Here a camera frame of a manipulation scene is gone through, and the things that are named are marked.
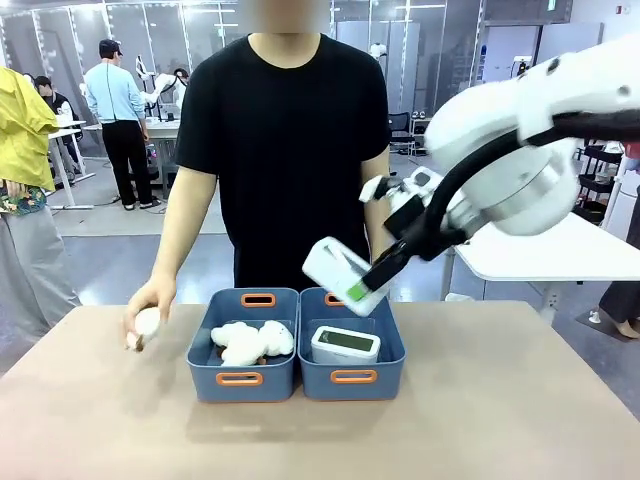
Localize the large white table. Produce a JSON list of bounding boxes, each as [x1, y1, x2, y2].
[[452, 212, 640, 321]]

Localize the person in yellow jacket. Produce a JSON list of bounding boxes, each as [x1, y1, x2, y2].
[[0, 66, 84, 374]]

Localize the person's right hand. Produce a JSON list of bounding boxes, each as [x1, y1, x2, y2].
[[122, 277, 177, 354]]

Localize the white oval plush toy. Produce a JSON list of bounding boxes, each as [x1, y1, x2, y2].
[[124, 307, 164, 354]]

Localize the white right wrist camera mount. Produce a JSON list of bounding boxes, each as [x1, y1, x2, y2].
[[358, 166, 445, 211]]

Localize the blue basket orange handles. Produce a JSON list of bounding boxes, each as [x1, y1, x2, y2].
[[297, 285, 407, 402], [186, 287, 301, 404]]

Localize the person in black t-shirt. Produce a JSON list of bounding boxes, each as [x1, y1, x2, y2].
[[174, 0, 392, 292]]

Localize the white standing desk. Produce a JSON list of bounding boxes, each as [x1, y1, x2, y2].
[[47, 119, 97, 211]]

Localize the seated person with glasses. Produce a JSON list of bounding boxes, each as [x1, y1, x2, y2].
[[33, 74, 84, 176]]

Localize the black office chair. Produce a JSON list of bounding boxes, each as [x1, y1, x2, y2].
[[388, 111, 426, 159]]

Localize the person's left forearm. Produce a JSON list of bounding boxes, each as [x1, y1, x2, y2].
[[364, 199, 392, 265]]

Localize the white fluffy plush toy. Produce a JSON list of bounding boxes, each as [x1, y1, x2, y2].
[[257, 319, 296, 359], [209, 322, 267, 368]]

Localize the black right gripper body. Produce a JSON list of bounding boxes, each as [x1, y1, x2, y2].
[[383, 195, 469, 262]]

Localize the white digital clock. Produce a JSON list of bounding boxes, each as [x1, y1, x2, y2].
[[301, 236, 392, 318], [310, 325, 382, 366]]

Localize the black trolley cart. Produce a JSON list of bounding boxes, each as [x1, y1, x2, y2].
[[574, 143, 626, 225]]

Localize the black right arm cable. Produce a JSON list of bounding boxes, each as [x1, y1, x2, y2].
[[413, 111, 640, 261]]

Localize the man in light blue shirt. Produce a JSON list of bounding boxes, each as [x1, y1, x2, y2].
[[83, 38, 160, 211]]

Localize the person's right forearm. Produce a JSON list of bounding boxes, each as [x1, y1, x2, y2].
[[149, 219, 201, 292]]

